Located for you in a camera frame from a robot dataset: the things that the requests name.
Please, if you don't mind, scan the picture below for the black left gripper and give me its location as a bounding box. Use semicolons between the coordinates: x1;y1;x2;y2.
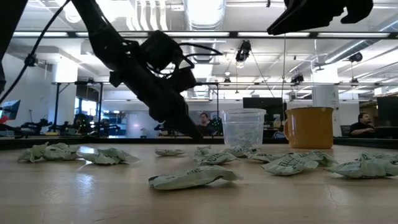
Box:
108;52;205;140

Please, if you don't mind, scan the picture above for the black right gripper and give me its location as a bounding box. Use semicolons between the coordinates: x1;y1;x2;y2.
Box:
266;0;374;36

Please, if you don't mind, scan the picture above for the person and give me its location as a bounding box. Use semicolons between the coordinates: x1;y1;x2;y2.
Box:
349;112;377;139
198;112;215;137

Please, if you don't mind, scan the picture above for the long linear ceiling light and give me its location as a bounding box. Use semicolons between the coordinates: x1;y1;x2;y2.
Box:
12;30;398;39

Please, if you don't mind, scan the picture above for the clear plastic cup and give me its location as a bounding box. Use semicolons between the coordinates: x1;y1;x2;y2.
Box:
221;108;267;150

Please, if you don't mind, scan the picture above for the white round column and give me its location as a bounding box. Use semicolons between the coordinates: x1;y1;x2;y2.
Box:
312;68;340;110

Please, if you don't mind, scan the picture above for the black background monitor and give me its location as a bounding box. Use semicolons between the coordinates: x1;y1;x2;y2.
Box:
242;97;284;131
376;96;398;128

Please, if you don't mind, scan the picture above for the yellow enamel mug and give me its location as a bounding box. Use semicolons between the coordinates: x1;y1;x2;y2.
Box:
283;106;335;150

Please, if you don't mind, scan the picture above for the monitor with colourful screen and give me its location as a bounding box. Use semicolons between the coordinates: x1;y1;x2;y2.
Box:
0;99;21;125

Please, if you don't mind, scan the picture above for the thin hanging black cable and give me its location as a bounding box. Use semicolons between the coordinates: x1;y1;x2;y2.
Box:
281;30;287;108

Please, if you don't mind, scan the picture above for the black background station frame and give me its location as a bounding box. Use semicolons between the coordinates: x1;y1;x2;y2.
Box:
52;80;105;136
172;82;220;138

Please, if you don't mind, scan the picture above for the black ceiling-mounted camera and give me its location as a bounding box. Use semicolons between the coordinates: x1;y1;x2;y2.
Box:
235;39;252;63
24;53;38;68
290;73;305;85
348;51;364;63

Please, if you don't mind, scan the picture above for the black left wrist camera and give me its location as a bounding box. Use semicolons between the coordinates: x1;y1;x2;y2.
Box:
139;30;187;74

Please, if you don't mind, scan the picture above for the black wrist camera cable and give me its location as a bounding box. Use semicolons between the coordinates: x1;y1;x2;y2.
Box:
177;42;223;77

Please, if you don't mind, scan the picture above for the black aluminium table frame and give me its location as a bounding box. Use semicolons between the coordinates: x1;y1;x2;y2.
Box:
0;136;398;151

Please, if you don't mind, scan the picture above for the silver ventilation duct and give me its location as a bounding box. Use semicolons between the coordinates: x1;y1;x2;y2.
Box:
183;0;227;63

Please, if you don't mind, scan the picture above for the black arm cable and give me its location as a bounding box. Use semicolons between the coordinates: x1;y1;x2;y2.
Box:
0;0;72;104

